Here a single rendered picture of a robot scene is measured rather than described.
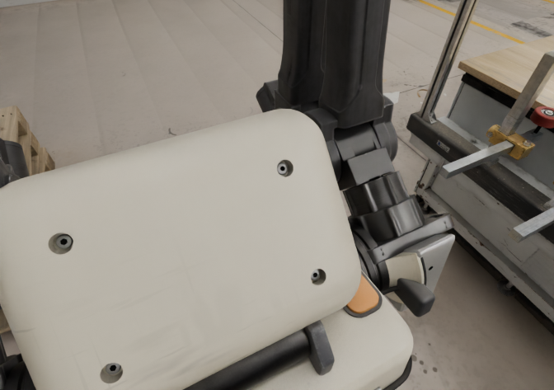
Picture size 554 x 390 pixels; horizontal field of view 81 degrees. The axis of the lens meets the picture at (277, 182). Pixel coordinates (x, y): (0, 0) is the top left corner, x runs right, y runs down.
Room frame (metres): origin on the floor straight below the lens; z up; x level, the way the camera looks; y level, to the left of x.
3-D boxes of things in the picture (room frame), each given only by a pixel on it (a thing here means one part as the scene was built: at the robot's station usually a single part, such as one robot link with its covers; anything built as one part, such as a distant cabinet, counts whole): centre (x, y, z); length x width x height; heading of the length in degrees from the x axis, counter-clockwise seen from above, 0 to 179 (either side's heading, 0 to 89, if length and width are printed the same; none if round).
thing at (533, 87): (0.89, -0.77, 0.87); 0.04 x 0.04 x 0.48; 26
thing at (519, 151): (0.87, -0.78, 0.81); 0.14 x 0.06 x 0.05; 26
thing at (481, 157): (0.81, -0.71, 0.81); 0.43 x 0.03 x 0.04; 116
